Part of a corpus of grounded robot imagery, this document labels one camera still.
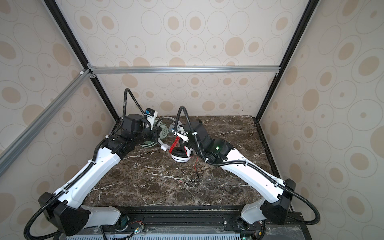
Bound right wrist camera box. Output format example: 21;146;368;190
169;124;189;142

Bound left black frame post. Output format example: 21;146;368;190
43;0;120;122

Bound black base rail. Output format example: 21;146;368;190
70;205;312;240

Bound black frame post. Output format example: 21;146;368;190
255;0;319;122
43;0;120;122

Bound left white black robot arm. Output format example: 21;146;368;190
24;104;162;240

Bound horizontal aluminium frame bar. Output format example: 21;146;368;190
90;65;281;74

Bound mint green wired headphones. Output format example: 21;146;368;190
141;117;175;151

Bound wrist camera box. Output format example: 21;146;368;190
169;124;189;142
145;108;158;127

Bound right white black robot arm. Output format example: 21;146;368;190
174;106;321;225

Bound right black frame post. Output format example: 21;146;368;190
255;0;319;122

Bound white black red-cabled headphones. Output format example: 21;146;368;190
155;117;201;188

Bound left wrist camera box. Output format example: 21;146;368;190
145;108;158;127

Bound left slanted aluminium frame bar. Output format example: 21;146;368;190
1;70;91;175

